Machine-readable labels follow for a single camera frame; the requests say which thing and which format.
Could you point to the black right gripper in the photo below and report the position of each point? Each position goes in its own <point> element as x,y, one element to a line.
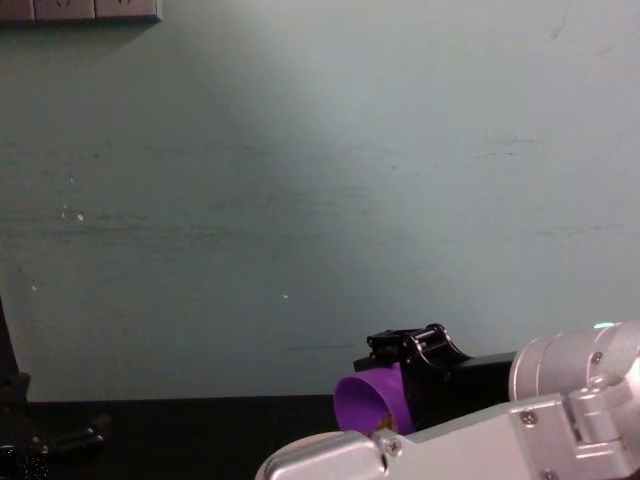
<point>460,390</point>

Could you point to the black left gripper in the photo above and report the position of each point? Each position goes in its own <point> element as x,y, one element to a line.
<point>17,430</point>

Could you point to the purple plastic cup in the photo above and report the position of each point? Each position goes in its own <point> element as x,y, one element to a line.
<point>367,400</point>

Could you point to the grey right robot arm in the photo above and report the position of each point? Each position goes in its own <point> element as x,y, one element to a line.
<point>550,425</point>

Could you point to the black table cloth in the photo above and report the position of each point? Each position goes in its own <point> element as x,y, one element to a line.
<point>200,440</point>

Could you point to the grey wall socket panel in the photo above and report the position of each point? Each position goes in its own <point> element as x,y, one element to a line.
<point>80,10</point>

